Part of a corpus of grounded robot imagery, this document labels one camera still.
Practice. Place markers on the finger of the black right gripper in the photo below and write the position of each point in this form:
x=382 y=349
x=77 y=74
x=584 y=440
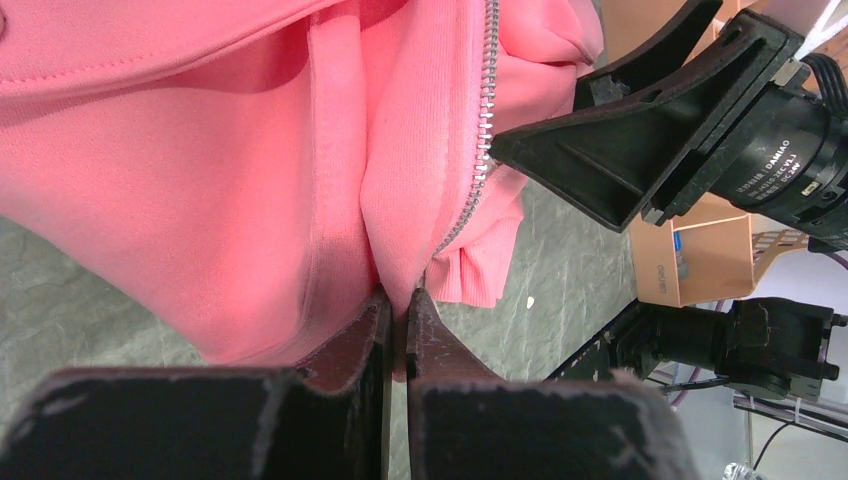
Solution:
x=645 y=42
x=610 y=160

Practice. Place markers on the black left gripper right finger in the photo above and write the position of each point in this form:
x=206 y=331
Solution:
x=591 y=420

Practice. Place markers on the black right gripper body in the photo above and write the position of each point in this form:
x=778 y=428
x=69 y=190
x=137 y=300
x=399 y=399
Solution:
x=775 y=114

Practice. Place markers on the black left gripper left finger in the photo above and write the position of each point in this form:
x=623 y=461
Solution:
x=325 y=417

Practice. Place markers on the pink zip-up jacket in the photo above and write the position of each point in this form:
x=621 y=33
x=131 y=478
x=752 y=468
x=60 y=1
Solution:
x=251 y=171

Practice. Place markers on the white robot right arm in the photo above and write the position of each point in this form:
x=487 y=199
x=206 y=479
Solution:
x=770 y=348

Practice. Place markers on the orange plastic desk organizer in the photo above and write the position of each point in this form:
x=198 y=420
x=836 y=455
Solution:
x=728 y=251

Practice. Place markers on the blue capped item in organizer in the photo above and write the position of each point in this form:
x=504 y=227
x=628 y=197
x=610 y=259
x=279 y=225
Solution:
x=681 y=263

